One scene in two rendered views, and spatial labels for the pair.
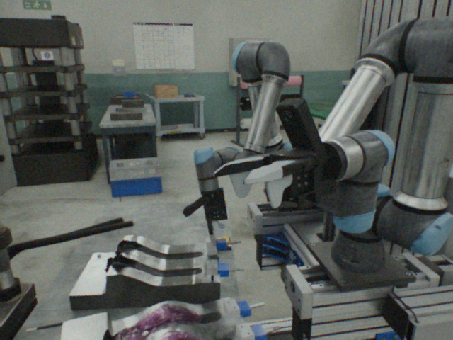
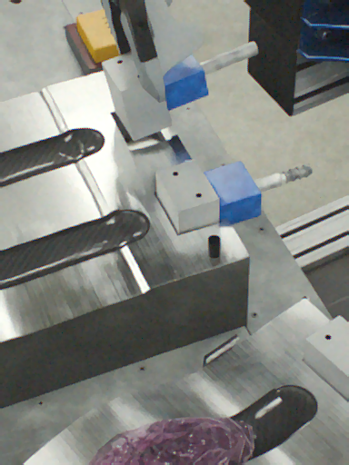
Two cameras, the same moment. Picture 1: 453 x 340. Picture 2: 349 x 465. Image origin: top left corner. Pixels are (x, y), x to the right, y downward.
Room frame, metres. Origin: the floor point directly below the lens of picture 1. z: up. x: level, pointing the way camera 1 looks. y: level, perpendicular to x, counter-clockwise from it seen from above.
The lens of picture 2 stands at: (0.40, 0.27, 1.60)
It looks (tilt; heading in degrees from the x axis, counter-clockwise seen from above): 48 degrees down; 342
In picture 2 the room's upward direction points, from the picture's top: 2 degrees counter-clockwise
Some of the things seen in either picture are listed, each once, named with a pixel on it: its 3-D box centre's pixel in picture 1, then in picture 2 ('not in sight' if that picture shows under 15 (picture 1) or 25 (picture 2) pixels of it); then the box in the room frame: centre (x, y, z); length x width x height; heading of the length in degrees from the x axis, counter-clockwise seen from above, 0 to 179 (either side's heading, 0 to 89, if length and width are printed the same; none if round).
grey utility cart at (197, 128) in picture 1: (175, 117); not in sight; (6.91, 1.06, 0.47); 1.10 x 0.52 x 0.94; 112
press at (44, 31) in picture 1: (52, 98); not in sight; (5.05, 2.53, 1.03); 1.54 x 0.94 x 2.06; 14
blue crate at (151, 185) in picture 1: (136, 181); not in sight; (4.09, 1.16, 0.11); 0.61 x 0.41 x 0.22; 104
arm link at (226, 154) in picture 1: (228, 159); not in sight; (1.25, 0.00, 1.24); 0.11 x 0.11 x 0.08; 44
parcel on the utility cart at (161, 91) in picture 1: (165, 93); not in sight; (6.88, 1.22, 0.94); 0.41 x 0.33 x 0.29; 112
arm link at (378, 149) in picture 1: (362, 154); not in sight; (0.62, -0.25, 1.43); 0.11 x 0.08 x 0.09; 127
